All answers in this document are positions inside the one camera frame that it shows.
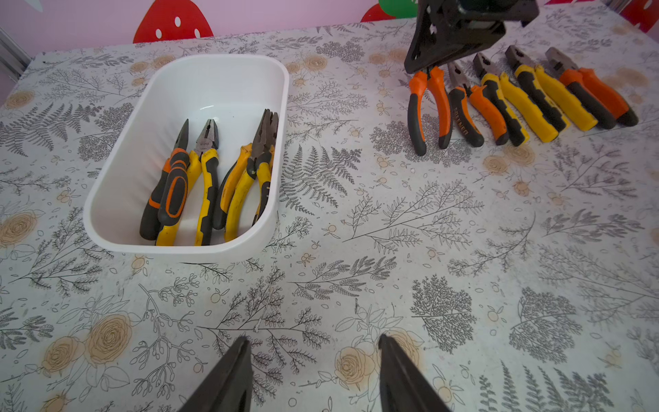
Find small yellow diagonal pliers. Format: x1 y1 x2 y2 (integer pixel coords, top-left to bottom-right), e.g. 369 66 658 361
252 109 279 225

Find yellow black handled pliers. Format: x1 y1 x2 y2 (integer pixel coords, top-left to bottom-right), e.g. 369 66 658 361
506 46 598 132

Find dark orange striped pliers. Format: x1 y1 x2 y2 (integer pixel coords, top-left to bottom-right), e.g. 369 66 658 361
139 119 190 244

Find yellow black combination pliers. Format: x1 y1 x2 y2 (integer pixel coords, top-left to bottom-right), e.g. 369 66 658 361
155 118 219 247

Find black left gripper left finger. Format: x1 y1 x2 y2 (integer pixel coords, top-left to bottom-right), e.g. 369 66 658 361
180 336 253 412

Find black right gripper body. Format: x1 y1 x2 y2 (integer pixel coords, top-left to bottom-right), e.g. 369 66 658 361
404 0 539 74

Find orange black pliers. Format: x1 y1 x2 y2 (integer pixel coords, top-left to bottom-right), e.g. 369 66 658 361
446 60 511 149

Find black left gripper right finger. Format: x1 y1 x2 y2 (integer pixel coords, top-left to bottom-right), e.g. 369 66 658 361
379 334 450 412

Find aluminium rail frame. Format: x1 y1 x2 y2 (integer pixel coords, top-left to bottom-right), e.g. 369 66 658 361
0 28 33 82

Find orange handled pliers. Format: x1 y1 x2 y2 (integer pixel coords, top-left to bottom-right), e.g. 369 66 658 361
545 46 638 130

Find floral patterned table mat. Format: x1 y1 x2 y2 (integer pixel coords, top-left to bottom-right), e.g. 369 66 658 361
1 3 658 411

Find white plastic storage box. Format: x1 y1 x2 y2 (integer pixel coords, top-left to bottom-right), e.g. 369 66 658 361
83 54 289 263

